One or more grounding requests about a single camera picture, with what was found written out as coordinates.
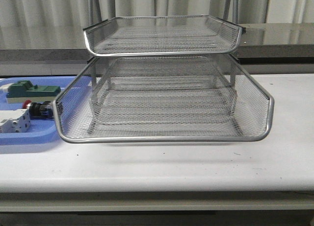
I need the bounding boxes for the silver mesh tray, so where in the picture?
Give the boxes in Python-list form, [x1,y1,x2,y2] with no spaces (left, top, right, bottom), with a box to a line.
[83,14,242,58]
[52,54,274,143]
[90,75,237,125]

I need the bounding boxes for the red emergency stop button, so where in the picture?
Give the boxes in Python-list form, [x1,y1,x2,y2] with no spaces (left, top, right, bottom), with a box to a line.
[22,100,54,120]

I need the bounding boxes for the blue plastic tray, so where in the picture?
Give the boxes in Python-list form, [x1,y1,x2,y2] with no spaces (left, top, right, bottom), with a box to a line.
[0,76,91,145]

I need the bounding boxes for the white circuit breaker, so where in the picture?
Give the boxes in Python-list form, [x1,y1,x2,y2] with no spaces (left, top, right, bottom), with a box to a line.
[0,109,31,133]

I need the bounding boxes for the grey stone counter ledge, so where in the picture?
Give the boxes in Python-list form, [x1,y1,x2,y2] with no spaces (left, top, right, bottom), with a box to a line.
[0,23,314,77]

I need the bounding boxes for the silver metal rack frame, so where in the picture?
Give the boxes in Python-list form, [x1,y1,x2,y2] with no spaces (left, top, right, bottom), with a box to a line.
[87,0,244,136]

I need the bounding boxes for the green and beige switch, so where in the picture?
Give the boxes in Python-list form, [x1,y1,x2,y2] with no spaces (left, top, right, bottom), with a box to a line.
[0,80,61,103]

